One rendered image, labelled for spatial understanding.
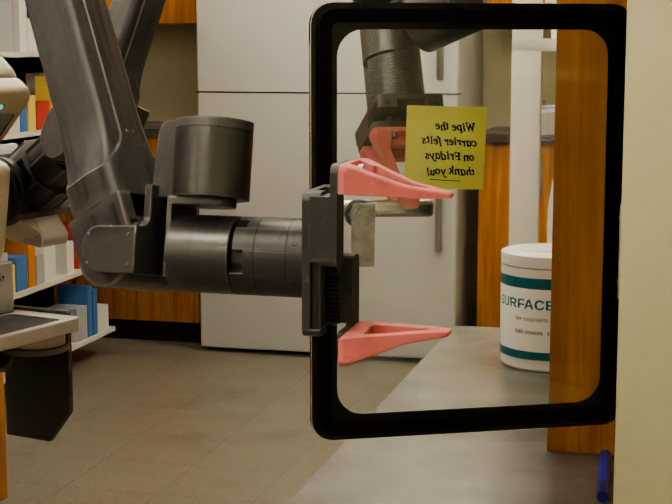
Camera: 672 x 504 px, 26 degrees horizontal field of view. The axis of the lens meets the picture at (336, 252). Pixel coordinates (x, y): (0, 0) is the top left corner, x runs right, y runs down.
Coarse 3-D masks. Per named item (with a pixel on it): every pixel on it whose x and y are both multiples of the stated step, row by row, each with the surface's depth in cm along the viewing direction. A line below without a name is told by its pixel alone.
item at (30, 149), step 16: (32, 144) 177; (16, 160) 177; (32, 160) 176; (48, 160) 175; (32, 176) 176; (48, 176) 176; (64, 176) 176; (32, 192) 177; (48, 192) 177; (64, 192) 178; (32, 208) 178; (48, 208) 180; (64, 208) 182
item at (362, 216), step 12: (360, 204) 130; (372, 204) 131; (360, 216) 130; (372, 216) 130; (360, 228) 131; (372, 228) 131; (360, 240) 131; (372, 240) 131; (360, 252) 131; (372, 252) 131; (360, 264) 131; (372, 264) 131
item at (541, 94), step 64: (384, 64) 131; (448, 64) 132; (512, 64) 133; (576, 64) 134; (384, 128) 131; (448, 128) 133; (512, 128) 134; (576, 128) 135; (512, 192) 135; (576, 192) 136; (384, 256) 133; (448, 256) 134; (512, 256) 136; (576, 256) 137; (384, 320) 134; (448, 320) 135; (512, 320) 137; (576, 320) 138; (384, 384) 135; (448, 384) 136; (512, 384) 137; (576, 384) 139
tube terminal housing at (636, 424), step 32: (640, 0) 105; (640, 32) 105; (640, 64) 106; (640, 96) 106; (640, 128) 106; (640, 160) 106; (640, 192) 107; (640, 224) 107; (640, 256) 107; (640, 288) 108; (640, 320) 108; (640, 352) 108; (640, 384) 109; (640, 416) 109; (640, 448) 109; (640, 480) 110
